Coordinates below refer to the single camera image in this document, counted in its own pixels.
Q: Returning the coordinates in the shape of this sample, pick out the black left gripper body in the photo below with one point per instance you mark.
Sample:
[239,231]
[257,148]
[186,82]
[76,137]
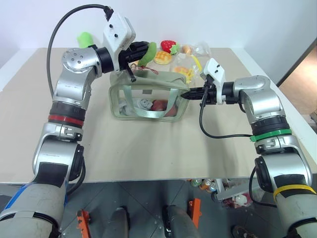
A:
[133,52]

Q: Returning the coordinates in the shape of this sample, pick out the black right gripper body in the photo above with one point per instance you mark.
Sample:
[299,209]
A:
[210,95]

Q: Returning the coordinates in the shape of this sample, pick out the green pouch with clear window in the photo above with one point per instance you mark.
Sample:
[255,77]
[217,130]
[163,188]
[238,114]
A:
[158,80]

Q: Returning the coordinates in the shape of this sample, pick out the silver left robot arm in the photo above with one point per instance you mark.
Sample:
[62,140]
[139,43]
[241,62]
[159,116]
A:
[71,81]

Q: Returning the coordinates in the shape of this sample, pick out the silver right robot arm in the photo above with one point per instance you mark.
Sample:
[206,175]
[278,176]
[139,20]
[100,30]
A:
[267,109]

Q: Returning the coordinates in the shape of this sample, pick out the yellow fries plush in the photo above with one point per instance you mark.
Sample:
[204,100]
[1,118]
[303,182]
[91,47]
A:
[191,75]

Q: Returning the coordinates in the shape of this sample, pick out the yellow waffle plush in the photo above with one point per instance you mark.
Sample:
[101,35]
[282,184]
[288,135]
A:
[162,58]

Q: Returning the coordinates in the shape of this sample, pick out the red strawberry plush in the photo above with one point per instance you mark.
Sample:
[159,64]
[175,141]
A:
[167,45]

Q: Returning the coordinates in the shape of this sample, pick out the orange burger plush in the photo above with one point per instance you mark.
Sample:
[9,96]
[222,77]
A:
[182,70]

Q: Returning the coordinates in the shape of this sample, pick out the dark red plush toy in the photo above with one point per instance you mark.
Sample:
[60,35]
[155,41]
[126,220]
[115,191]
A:
[172,111]

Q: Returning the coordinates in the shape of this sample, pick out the yellow banana plush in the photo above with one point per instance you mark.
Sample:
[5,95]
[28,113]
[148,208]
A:
[197,62]

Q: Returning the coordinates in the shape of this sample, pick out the grey white plush toy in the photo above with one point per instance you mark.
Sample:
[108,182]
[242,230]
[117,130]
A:
[138,104]

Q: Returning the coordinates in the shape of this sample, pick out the round red plush toy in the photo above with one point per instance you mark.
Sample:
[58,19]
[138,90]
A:
[158,105]

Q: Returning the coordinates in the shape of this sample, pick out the orange bread plush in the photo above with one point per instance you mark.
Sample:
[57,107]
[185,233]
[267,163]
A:
[186,48]

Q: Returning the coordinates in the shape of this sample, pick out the bright green plush toy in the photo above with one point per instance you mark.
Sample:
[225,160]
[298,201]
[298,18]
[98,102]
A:
[85,39]

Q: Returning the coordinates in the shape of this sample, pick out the clear plastic bag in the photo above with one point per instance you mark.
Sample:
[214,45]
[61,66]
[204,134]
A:
[201,48]

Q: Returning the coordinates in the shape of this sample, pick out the colourful bottles on floor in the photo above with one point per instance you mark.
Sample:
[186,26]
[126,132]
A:
[204,184]

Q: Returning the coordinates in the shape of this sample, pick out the white storage box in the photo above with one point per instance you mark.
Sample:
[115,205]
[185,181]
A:
[235,189]

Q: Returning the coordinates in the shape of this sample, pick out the dark rounded robot leg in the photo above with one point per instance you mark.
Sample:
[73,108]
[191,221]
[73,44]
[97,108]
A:
[180,223]
[120,223]

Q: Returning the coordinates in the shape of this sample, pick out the dark shoe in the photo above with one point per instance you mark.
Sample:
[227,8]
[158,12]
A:
[242,231]

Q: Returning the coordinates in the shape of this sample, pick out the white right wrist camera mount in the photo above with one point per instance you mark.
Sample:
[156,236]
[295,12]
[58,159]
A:
[215,72]

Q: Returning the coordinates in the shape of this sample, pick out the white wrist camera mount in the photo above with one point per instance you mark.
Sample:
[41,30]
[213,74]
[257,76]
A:
[215,72]
[117,29]

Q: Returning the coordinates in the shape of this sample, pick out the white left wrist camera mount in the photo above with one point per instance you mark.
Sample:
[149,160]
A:
[117,29]

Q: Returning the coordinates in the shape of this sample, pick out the orange metal bracket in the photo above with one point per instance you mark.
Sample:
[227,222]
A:
[195,213]
[83,223]

